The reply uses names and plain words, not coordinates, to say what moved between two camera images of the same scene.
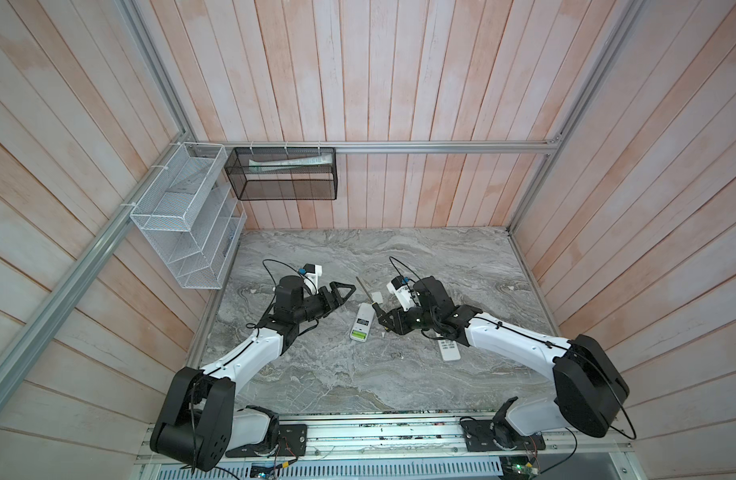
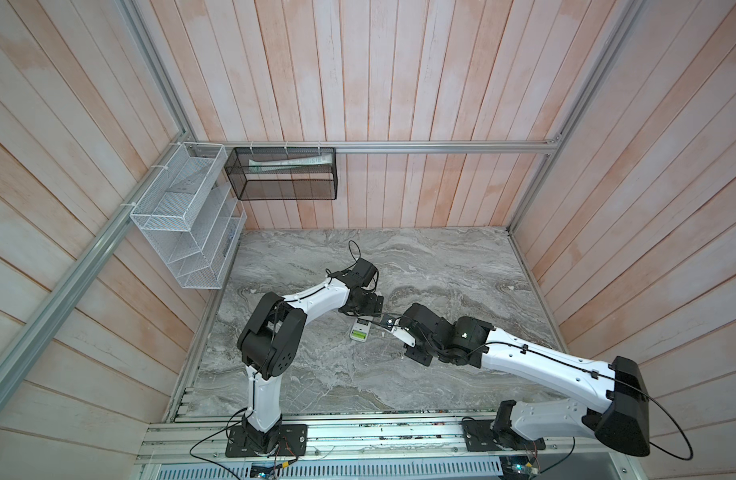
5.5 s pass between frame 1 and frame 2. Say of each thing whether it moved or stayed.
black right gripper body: moved
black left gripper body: moved
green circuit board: stayed
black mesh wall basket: stayed
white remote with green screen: stayed
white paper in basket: stayed
